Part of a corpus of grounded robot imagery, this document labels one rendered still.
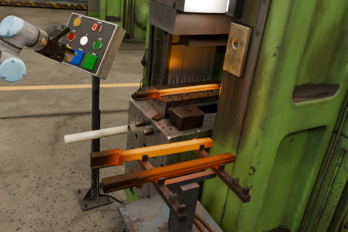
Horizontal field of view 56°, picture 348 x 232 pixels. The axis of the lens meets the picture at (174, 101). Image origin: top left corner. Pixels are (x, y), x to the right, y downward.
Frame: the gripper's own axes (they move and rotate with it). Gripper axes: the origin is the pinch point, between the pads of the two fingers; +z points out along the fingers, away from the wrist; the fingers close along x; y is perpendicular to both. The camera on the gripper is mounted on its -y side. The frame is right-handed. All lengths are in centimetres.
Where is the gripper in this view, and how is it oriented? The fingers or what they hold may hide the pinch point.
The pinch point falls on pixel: (75, 53)
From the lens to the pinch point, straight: 164.8
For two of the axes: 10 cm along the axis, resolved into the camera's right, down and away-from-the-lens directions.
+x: 8.2, 3.1, -4.8
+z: 4.3, 2.2, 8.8
